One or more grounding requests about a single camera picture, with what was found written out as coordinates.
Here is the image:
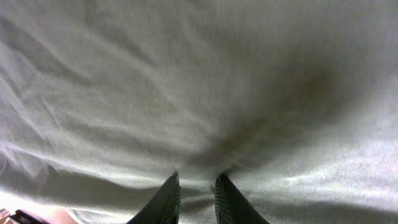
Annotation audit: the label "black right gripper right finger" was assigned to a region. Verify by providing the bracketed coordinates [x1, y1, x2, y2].
[215, 174, 270, 224]

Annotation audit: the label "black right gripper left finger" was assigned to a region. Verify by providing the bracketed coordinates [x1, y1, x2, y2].
[126, 172, 181, 224]

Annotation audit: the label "khaki shorts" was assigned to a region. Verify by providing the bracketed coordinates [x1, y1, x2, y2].
[1, 1, 397, 223]

